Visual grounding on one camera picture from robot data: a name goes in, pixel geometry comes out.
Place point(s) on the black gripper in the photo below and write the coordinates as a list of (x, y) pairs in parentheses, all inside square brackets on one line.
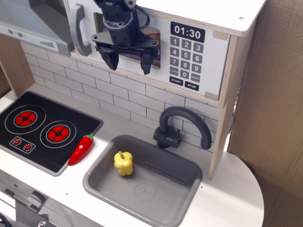
[(126, 37)]

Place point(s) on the white toy microwave door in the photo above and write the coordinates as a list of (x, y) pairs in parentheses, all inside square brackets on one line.
[(191, 57)]

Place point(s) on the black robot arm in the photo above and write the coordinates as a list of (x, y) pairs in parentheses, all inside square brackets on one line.
[(119, 10)]

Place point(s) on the white wooden microwave cabinet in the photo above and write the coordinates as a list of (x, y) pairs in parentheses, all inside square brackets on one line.
[(142, 99)]

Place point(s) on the orange glass bowl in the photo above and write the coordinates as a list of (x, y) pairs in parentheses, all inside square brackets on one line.
[(155, 36)]

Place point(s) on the grey range hood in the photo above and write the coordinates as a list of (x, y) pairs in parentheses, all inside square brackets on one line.
[(36, 22)]

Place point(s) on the red toy chili pepper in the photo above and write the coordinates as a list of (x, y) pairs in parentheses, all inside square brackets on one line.
[(83, 147)]

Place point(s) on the yellow toy bell pepper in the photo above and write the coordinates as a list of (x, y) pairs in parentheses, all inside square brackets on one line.
[(123, 162)]

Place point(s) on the black toy stovetop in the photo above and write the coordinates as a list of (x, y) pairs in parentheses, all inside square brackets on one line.
[(42, 132)]

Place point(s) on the grey toy sink basin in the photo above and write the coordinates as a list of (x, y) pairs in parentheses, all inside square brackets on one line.
[(158, 192)]

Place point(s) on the brown cardboard box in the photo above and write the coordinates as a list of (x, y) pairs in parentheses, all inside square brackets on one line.
[(267, 133)]

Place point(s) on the grey oven knob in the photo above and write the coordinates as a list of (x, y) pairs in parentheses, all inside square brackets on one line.
[(36, 199)]

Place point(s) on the black metal base plate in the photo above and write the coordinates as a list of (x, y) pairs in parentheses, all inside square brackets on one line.
[(31, 218)]

